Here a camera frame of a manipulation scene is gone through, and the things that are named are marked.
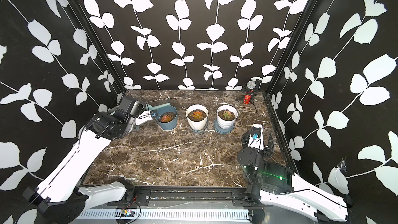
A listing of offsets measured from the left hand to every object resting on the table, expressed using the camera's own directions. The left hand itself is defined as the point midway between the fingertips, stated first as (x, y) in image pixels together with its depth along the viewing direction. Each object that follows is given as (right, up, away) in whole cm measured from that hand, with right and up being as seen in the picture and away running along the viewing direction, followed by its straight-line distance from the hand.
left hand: (129, 112), depth 69 cm
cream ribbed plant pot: (+30, -9, +24) cm, 39 cm away
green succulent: (+49, -2, +27) cm, 56 cm away
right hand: (+56, -7, -5) cm, 57 cm away
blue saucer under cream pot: (+31, -14, +29) cm, 45 cm away
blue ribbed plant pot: (+12, -1, +31) cm, 34 cm away
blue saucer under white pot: (+45, -13, +29) cm, 56 cm away
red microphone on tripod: (+62, +14, +22) cm, 67 cm away
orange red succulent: (+11, -5, +24) cm, 27 cm away
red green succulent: (+30, -3, +26) cm, 40 cm away
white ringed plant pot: (+47, -8, +25) cm, 54 cm away
